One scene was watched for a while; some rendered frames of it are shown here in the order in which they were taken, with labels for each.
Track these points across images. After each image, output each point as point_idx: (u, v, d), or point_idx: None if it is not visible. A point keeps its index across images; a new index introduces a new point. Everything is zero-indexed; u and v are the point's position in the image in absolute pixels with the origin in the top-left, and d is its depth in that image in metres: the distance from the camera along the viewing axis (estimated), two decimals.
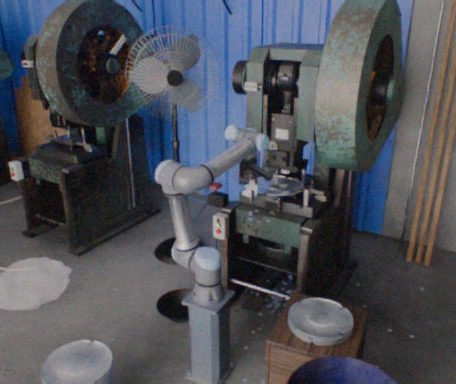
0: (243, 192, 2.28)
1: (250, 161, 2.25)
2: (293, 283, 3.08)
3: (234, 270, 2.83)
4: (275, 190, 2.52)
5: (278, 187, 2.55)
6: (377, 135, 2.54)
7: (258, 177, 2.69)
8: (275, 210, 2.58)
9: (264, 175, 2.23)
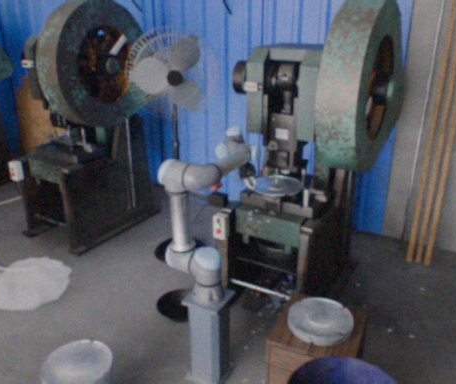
0: (249, 184, 2.48)
1: None
2: (293, 283, 3.08)
3: (234, 270, 2.83)
4: (285, 189, 2.54)
5: (283, 186, 2.57)
6: None
7: None
8: (275, 210, 2.58)
9: None
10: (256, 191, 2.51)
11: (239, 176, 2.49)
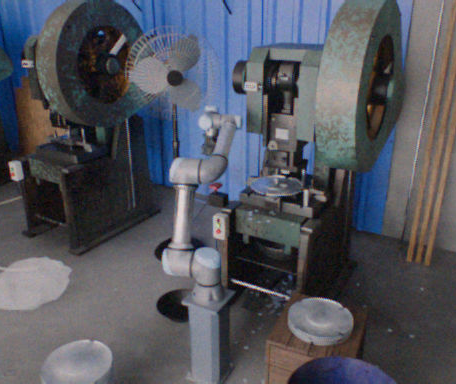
0: None
1: (210, 137, 2.56)
2: (293, 283, 3.08)
3: (234, 270, 2.83)
4: (289, 186, 2.58)
5: (284, 184, 2.60)
6: None
7: (257, 190, 2.50)
8: (275, 210, 2.58)
9: None
10: (274, 195, 2.46)
11: None
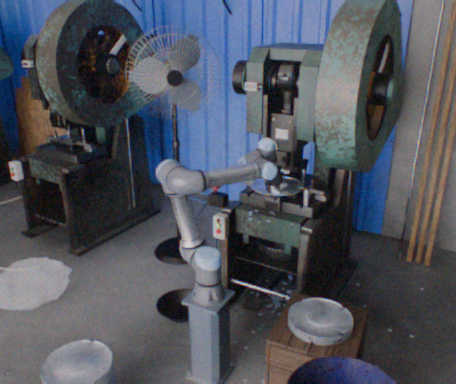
0: (278, 192, 2.40)
1: None
2: (293, 283, 3.08)
3: (234, 270, 2.83)
4: (289, 185, 2.60)
5: (283, 183, 2.61)
6: (392, 57, 2.49)
7: (263, 192, 2.48)
8: (275, 210, 2.58)
9: None
10: (281, 195, 2.46)
11: (268, 187, 2.37)
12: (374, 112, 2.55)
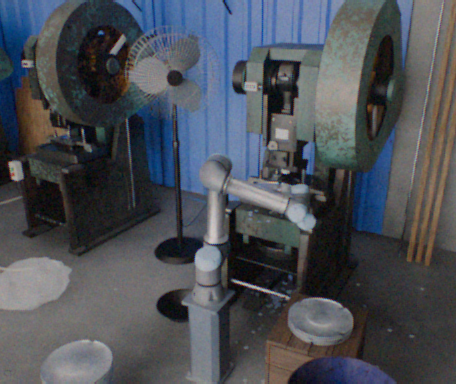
0: None
1: None
2: (293, 283, 3.08)
3: (234, 270, 2.83)
4: (283, 191, 2.47)
5: (277, 189, 2.48)
6: None
7: None
8: None
9: None
10: None
11: (282, 195, 2.27)
12: None
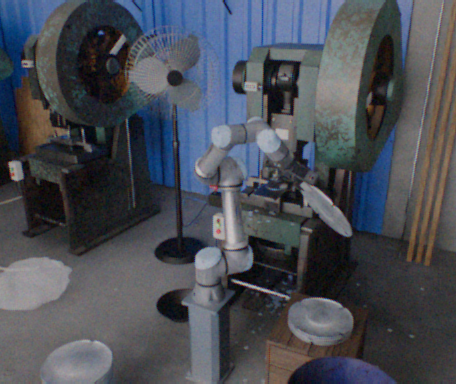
0: None
1: (283, 166, 1.74)
2: (293, 283, 3.08)
3: None
4: (333, 212, 1.86)
5: (332, 213, 1.89)
6: None
7: None
8: (275, 210, 2.58)
9: (304, 181, 1.74)
10: None
11: (306, 166, 1.81)
12: None
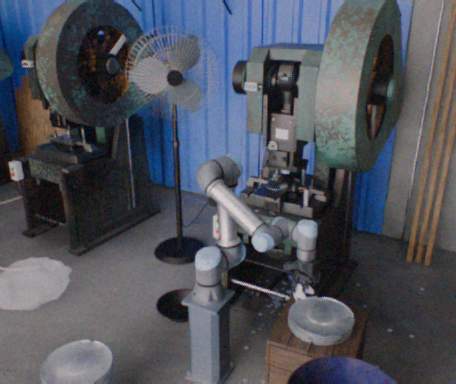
0: (304, 296, 1.93)
1: None
2: None
3: (234, 270, 2.83)
4: (328, 325, 2.08)
5: (328, 319, 2.11)
6: None
7: (291, 306, 2.20)
8: (275, 210, 2.58)
9: None
10: (291, 320, 2.11)
11: (294, 283, 1.92)
12: None
